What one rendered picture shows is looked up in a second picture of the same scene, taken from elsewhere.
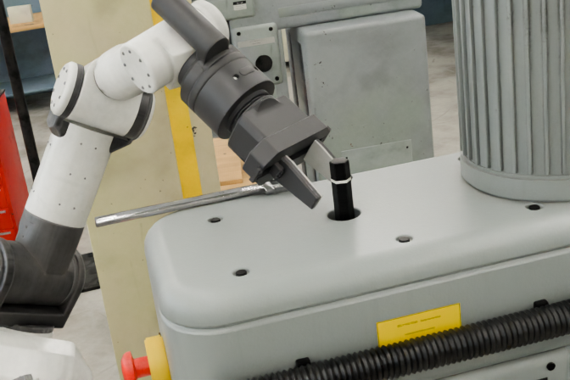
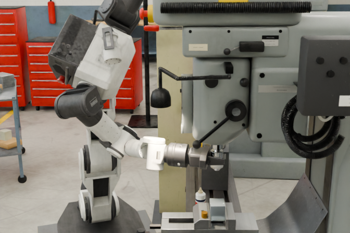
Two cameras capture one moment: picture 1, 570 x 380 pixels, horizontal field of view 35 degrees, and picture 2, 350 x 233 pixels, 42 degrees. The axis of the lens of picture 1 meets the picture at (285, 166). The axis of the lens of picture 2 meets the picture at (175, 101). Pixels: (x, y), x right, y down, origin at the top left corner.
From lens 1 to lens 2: 78 cm
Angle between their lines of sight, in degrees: 13
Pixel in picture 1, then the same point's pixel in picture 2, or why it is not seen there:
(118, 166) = (173, 40)
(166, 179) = not seen: hidden behind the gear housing
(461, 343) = (244, 4)
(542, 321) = (274, 3)
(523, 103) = not seen: outside the picture
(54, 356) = (123, 37)
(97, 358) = not seen: hidden behind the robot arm
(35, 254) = (124, 2)
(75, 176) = not seen: outside the picture
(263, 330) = not seen: outside the picture
